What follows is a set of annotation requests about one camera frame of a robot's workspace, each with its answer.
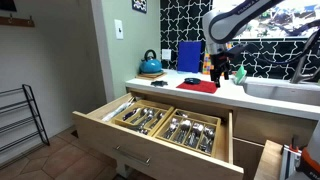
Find wooden kitchen drawer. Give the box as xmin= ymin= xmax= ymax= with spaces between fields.
xmin=72 ymin=92 xmax=245 ymax=180

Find wooden lower cabinet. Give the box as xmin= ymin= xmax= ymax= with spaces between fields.
xmin=231 ymin=108 xmax=318 ymax=180

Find colourful patterned tile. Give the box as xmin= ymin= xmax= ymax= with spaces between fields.
xmin=202 ymin=52 xmax=214 ymax=76

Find silver spoon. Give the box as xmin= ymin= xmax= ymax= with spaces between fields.
xmin=149 ymin=111 xmax=167 ymax=129
xmin=199 ymin=125 xmax=216 ymax=154
xmin=131 ymin=107 xmax=151 ymax=125
xmin=163 ymin=117 xmax=181 ymax=139
xmin=138 ymin=109 xmax=156 ymax=131
xmin=174 ymin=119 xmax=193 ymax=144
xmin=187 ymin=122 xmax=205 ymax=148

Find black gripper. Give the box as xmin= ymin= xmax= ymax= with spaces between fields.
xmin=209 ymin=49 xmax=235 ymax=89

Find metal drawer handle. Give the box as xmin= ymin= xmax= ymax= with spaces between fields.
xmin=113 ymin=144 xmax=152 ymax=167

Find bamboo cutlery organizer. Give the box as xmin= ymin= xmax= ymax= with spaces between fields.
xmin=111 ymin=99 xmax=175 ymax=137
xmin=153 ymin=108 xmax=222 ymax=158

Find dark handled cutlery piece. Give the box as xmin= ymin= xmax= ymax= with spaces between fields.
xmin=122 ymin=107 xmax=142 ymax=122

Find white light switch plate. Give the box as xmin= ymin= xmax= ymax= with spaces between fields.
xmin=114 ymin=18 xmax=125 ymax=41

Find green sponge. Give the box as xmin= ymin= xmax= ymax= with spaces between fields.
xmin=233 ymin=64 xmax=248 ymax=85

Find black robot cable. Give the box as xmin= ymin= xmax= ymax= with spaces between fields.
xmin=229 ymin=19 xmax=320 ymax=66

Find clear plastic bag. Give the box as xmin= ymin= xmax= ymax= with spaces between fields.
xmin=101 ymin=99 xmax=136 ymax=123

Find dark framed wall picture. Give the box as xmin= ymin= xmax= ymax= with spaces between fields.
xmin=0 ymin=0 xmax=18 ymax=13

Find teal kettle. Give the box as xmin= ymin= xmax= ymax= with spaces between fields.
xmin=138 ymin=49 xmax=164 ymax=75

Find wooden coat hook rail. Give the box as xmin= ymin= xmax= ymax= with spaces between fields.
xmin=0 ymin=15 xmax=36 ymax=28

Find white wall outlet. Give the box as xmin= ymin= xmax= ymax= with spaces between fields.
xmin=161 ymin=48 xmax=172 ymax=61

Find window pane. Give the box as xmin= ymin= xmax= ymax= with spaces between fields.
xmin=213 ymin=0 xmax=320 ymax=40

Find wooden trivet board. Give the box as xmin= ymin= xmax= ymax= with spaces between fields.
xmin=135 ymin=71 xmax=168 ymax=81

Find black white patterned picture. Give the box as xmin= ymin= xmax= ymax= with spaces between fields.
xmin=131 ymin=0 xmax=148 ymax=14

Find black metal shoe rack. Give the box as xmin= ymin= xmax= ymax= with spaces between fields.
xmin=0 ymin=83 xmax=51 ymax=154

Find red towel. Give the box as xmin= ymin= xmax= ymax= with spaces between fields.
xmin=175 ymin=79 xmax=219 ymax=95

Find dark blue round plate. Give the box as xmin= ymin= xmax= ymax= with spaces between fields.
xmin=183 ymin=77 xmax=202 ymax=85

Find blue cutting board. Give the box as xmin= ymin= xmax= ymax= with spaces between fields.
xmin=176 ymin=40 xmax=203 ymax=74

